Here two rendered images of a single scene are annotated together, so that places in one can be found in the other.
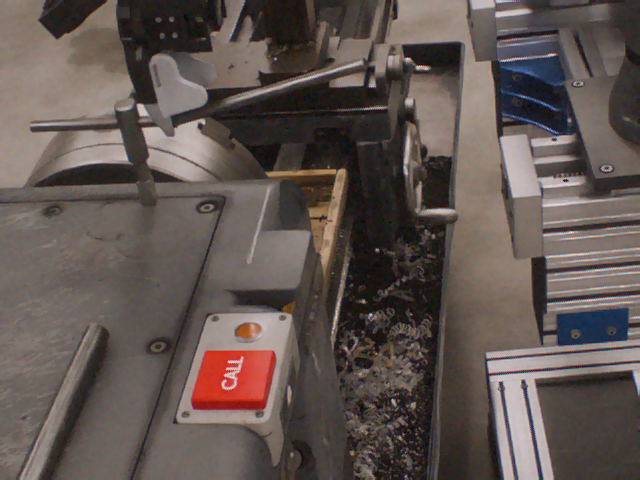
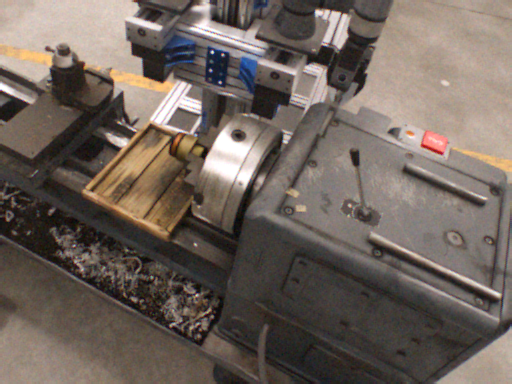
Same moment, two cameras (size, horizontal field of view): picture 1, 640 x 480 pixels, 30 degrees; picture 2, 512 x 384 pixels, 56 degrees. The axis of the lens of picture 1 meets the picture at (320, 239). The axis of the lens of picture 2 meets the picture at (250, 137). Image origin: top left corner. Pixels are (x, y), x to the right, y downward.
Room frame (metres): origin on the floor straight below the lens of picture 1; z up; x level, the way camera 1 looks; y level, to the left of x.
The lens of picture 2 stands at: (1.13, 1.04, 2.12)
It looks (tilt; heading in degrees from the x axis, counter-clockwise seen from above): 47 degrees down; 275
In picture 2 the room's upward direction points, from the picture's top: 11 degrees clockwise
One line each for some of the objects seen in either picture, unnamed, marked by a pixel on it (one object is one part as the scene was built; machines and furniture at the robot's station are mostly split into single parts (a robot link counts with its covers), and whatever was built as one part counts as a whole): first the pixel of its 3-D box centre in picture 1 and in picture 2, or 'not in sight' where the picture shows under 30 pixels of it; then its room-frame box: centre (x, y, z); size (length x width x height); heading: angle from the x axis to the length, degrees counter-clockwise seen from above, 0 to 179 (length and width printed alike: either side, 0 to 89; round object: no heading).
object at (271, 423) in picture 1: (242, 387); (421, 147); (0.76, 0.08, 1.23); 0.13 x 0.08 x 0.05; 167
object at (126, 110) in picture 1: (137, 154); (328, 120); (1.03, 0.16, 1.31); 0.02 x 0.02 x 0.12; 77
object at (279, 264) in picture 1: (266, 271); (371, 123); (0.90, 0.05, 1.24); 0.09 x 0.08 x 0.03; 167
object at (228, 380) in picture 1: (234, 382); (433, 143); (0.74, 0.09, 1.26); 0.06 x 0.06 x 0.02; 77
